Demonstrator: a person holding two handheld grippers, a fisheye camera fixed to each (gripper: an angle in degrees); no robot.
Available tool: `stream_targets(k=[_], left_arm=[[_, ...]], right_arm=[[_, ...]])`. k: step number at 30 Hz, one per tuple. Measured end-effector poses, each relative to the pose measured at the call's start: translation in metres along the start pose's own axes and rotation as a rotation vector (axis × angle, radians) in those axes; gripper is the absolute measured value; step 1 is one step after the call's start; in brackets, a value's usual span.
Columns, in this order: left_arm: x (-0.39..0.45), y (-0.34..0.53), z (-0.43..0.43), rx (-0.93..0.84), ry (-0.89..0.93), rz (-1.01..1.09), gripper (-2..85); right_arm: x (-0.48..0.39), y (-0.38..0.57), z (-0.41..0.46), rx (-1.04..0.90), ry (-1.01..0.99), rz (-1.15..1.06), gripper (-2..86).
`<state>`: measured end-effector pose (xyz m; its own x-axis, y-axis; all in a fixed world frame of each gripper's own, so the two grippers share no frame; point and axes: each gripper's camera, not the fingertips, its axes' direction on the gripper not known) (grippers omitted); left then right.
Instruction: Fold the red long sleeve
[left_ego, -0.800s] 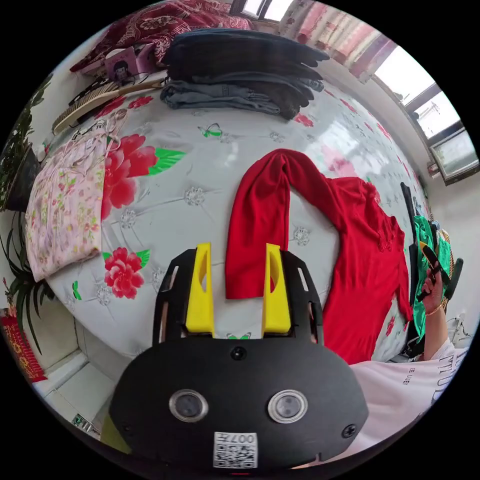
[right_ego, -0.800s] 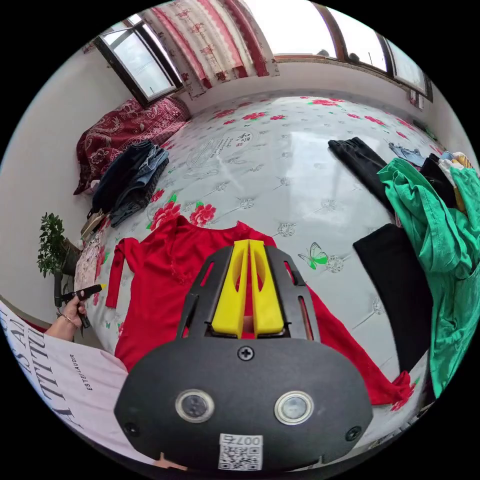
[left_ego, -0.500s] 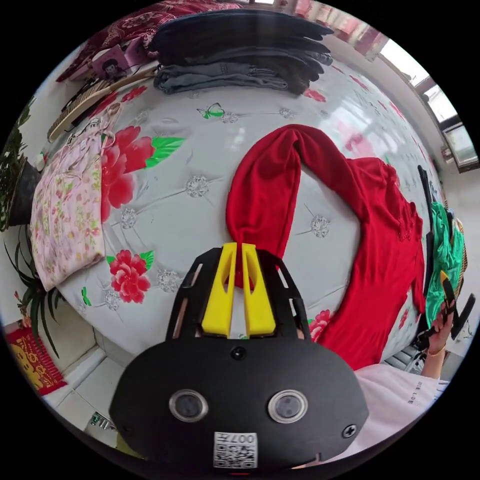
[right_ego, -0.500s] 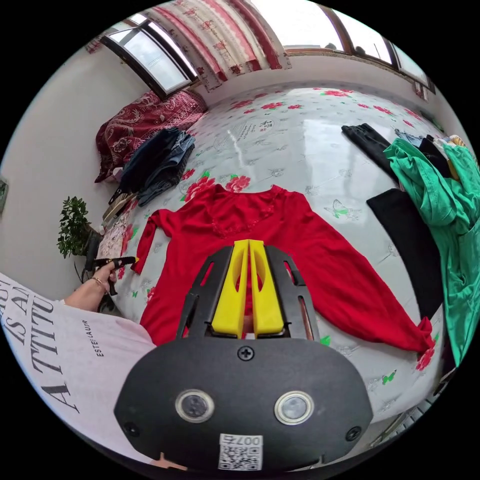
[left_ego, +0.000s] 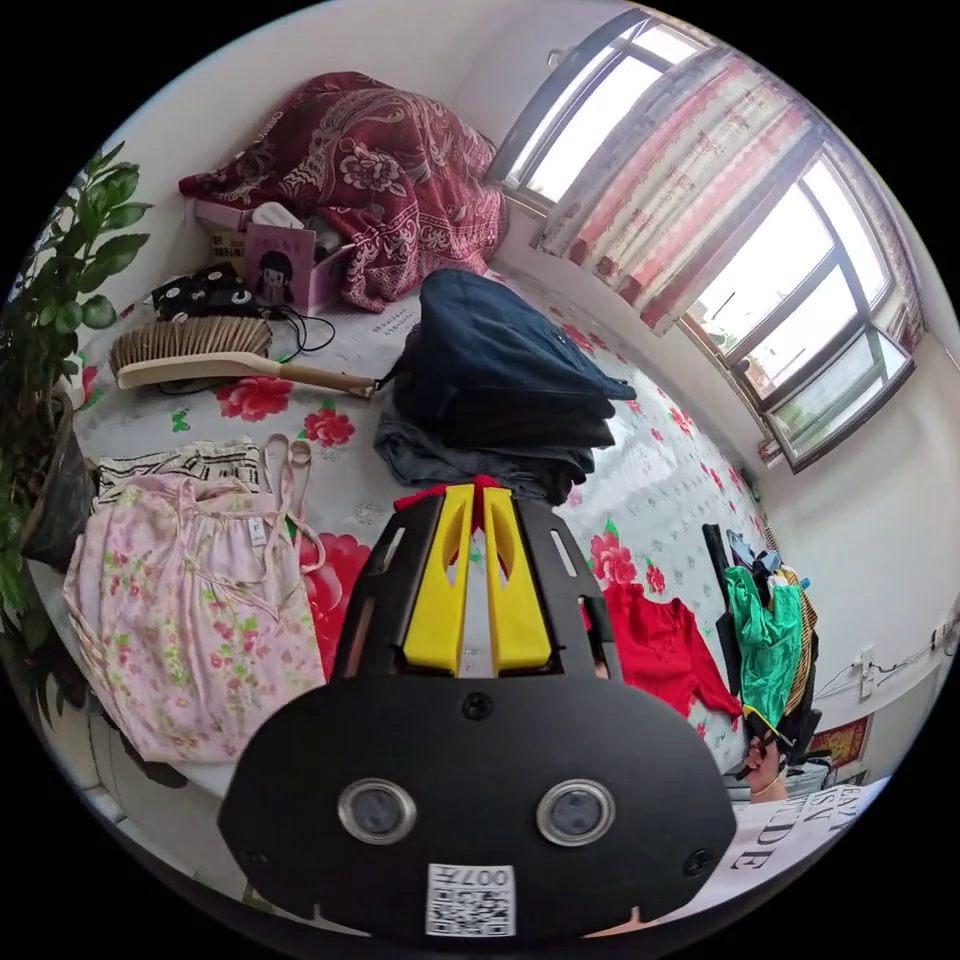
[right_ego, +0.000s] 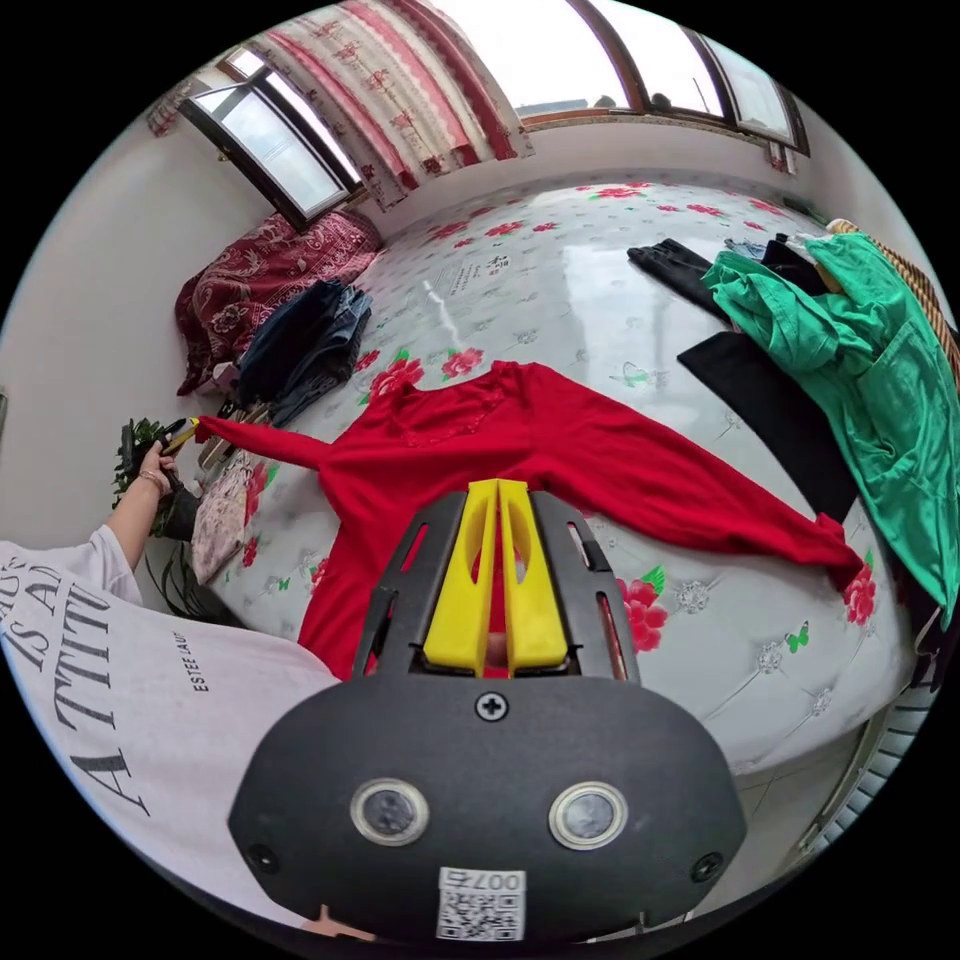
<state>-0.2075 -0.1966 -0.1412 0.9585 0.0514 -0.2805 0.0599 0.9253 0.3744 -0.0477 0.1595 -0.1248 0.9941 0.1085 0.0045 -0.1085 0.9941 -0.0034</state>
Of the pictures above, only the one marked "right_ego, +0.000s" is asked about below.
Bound wide window with brown frame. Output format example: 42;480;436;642
427;0;813;155

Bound red and white patterned curtain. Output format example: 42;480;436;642
245;0;538;198

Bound pile of clothes with green garment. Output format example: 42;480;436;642
626;217;960;610

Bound red long sleeve shirt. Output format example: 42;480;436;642
196;360;866;681

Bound person's left forearm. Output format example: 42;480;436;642
107;475;172;573

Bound pink floral bag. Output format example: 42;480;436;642
190;448;255;588

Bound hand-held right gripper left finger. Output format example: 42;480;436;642
422;479;501;673

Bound pile of dark jeans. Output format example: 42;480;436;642
236;279;375;429

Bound person's body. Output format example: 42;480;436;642
0;523;376;943

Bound dark red patterned quilt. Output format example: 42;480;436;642
174;210;385;397

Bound window with dark open sash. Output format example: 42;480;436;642
178;44;370;232

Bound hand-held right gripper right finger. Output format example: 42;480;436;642
497;477;569;672

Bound bed with floral sheet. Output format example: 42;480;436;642
200;179;925;777

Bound green potted plant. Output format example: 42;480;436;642
110;417;243;628

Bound person's left hand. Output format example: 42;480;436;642
135;439;183;496

